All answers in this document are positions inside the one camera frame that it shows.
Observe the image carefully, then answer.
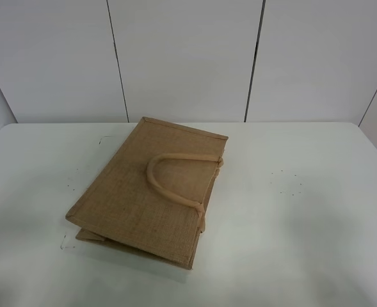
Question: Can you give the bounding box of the brown linen tote bag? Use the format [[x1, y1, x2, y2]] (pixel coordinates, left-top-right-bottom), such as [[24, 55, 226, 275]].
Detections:
[[65, 117, 228, 269]]

